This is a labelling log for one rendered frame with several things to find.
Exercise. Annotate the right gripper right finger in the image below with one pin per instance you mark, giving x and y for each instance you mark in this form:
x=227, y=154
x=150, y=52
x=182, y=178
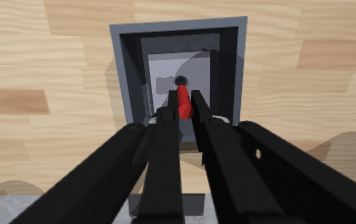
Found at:
x=306, y=189

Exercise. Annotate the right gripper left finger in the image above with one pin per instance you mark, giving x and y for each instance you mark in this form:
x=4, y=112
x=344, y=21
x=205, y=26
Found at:
x=96, y=189

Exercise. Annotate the red cylindrical peg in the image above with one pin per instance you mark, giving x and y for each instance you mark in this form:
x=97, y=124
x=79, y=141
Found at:
x=184, y=103

